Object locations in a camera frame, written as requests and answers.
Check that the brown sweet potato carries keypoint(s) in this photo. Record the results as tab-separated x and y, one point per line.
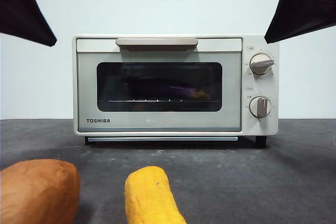
36	192

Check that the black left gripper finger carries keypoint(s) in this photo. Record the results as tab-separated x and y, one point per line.
21	14

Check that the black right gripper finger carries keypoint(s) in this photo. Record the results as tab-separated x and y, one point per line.
302	16

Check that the silver crumb tray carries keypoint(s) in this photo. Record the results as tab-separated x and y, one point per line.
162	139

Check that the beige temperature knob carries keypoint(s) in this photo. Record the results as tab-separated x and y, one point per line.
260	64

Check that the beige timer knob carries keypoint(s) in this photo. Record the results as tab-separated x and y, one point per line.
260	107

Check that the yellow corn cob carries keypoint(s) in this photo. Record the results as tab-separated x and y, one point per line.
151	195

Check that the cream Toshiba toaster oven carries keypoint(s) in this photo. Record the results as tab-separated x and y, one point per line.
262	85

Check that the purple eggplant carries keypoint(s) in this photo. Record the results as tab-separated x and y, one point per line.
173	89

